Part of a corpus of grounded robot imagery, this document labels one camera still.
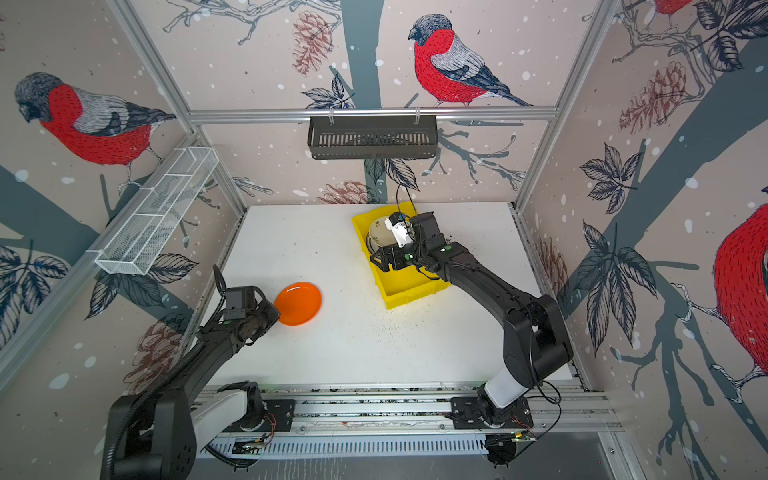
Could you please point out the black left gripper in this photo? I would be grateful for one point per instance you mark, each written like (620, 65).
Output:
(272, 313)

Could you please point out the white wire mesh basket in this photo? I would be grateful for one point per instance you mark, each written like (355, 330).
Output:
(141, 238)

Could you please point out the black hanging wire basket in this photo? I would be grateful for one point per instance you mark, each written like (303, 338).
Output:
(373, 137)

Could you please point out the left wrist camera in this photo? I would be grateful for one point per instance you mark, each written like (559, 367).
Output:
(235, 303)

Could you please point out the cream plate red seal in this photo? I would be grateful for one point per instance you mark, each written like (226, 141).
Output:
(379, 235)

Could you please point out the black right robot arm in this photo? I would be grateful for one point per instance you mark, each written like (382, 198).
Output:
(535, 339)

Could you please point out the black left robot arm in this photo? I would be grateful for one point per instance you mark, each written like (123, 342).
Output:
(151, 435)

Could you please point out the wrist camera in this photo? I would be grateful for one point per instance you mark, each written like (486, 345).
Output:
(235, 303)
(398, 224)

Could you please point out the orange plate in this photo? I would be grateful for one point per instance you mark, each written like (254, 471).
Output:
(298, 303)

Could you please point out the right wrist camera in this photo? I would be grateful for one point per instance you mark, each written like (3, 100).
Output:
(398, 224)

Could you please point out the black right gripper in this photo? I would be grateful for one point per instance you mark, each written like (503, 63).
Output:
(399, 264)

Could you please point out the yellow plastic bin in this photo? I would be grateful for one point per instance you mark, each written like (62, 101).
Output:
(401, 287)

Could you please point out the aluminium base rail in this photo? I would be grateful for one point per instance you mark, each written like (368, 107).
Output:
(294, 423)

